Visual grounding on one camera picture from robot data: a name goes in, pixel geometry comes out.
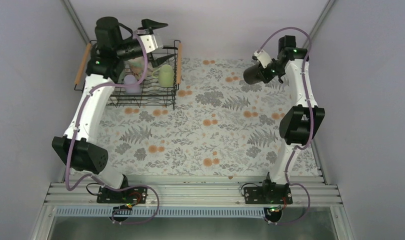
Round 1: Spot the light green mug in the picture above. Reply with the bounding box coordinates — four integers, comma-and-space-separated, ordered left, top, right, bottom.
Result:
151, 64, 175, 88

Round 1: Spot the black cylindrical cup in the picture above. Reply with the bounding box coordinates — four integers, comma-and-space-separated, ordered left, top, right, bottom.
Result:
243, 63, 265, 85

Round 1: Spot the beige floral mug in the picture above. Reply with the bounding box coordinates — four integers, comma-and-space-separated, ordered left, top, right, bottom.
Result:
126, 56, 154, 80

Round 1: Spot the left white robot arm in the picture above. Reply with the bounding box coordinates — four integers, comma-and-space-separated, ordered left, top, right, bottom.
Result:
51, 16, 168, 203

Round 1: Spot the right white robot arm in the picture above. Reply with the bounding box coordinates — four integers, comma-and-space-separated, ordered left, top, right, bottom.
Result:
259, 35, 325, 204

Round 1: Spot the lilac plastic cup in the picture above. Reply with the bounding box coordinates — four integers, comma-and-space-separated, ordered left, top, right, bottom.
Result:
123, 74, 141, 95

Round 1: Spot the floral patterned table mat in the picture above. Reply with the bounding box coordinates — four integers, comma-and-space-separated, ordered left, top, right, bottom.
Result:
96, 58, 292, 176

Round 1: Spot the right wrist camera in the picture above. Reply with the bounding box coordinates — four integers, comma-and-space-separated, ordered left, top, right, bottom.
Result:
252, 49, 273, 69

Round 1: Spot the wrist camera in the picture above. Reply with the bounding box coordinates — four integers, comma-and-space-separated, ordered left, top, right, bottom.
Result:
139, 34, 164, 53
252, 49, 273, 69

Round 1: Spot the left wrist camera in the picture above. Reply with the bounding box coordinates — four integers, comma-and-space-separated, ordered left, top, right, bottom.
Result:
139, 34, 164, 53

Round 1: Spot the black wire dish rack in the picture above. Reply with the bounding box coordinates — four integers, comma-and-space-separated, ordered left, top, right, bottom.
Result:
73, 40, 184, 111

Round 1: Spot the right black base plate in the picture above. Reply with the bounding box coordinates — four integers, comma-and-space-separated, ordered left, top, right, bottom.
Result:
243, 184, 293, 205

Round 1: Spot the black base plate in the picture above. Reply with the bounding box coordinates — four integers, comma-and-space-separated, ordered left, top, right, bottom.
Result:
243, 184, 293, 205
96, 186, 148, 205

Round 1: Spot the aluminium mounting rail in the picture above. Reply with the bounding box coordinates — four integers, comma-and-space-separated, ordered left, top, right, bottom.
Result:
44, 175, 343, 207

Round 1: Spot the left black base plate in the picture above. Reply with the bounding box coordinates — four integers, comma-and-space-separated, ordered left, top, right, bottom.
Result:
96, 186, 148, 205

